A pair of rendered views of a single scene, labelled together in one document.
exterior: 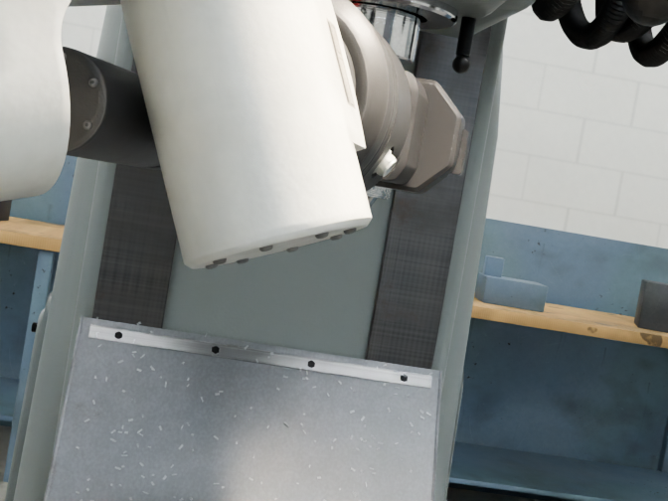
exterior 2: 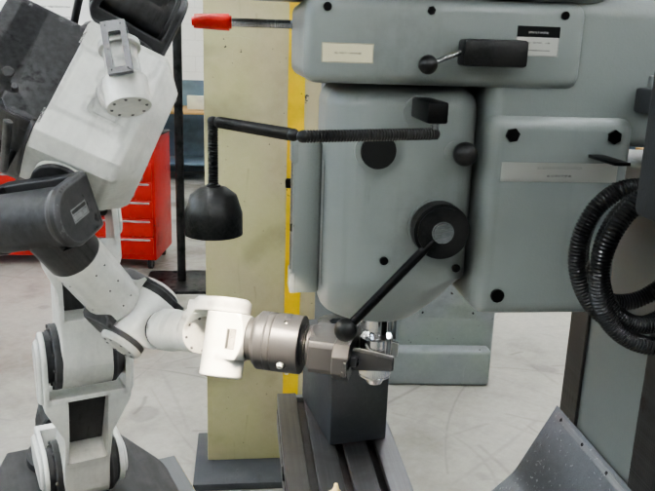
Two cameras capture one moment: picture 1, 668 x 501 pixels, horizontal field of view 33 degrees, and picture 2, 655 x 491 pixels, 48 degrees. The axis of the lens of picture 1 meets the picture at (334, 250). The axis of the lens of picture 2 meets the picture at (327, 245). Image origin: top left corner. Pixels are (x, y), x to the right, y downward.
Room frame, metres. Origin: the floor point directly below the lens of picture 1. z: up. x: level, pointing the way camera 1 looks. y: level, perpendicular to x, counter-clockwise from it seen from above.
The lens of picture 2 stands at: (0.54, -1.01, 1.67)
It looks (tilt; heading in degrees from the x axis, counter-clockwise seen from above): 15 degrees down; 90
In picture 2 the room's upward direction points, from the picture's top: 2 degrees clockwise
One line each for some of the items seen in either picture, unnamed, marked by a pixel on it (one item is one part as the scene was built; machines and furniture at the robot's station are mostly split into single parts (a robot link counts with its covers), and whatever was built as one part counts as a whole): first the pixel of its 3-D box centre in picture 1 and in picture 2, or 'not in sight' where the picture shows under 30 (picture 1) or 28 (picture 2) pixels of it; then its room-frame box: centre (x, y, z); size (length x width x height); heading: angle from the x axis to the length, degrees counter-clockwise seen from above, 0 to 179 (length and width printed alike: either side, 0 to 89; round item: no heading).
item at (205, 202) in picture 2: not in sight; (213, 208); (0.39, -0.11, 1.47); 0.07 x 0.07 x 0.06
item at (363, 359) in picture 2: not in sight; (371, 361); (0.60, -0.03, 1.24); 0.06 x 0.02 x 0.03; 169
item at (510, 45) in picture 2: not in sight; (470, 56); (0.69, -0.13, 1.66); 0.12 x 0.04 x 0.04; 7
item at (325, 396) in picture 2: not in sight; (343, 373); (0.57, 0.43, 1.00); 0.22 x 0.12 x 0.20; 107
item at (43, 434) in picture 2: not in sight; (79, 454); (-0.07, 0.61, 0.68); 0.21 x 0.20 x 0.13; 119
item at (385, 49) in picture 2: not in sight; (424, 43); (0.65, 0.00, 1.68); 0.34 x 0.24 x 0.10; 7
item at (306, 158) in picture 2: not in sight; (304, 215); (0.50, -0.02, 1.45); 0.04 x 0.04 x 0.21; 7
